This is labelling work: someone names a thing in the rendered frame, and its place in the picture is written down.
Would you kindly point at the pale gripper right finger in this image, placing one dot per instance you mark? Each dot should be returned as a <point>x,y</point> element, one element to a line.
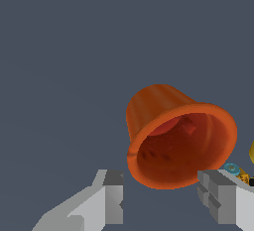
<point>228,202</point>

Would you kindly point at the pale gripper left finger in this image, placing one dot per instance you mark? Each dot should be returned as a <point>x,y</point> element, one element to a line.
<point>96,205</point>

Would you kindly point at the orange flower pot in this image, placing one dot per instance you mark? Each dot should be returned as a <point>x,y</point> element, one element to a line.
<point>185,139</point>

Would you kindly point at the yellow round object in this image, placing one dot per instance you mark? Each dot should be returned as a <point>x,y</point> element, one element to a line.
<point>252,152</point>

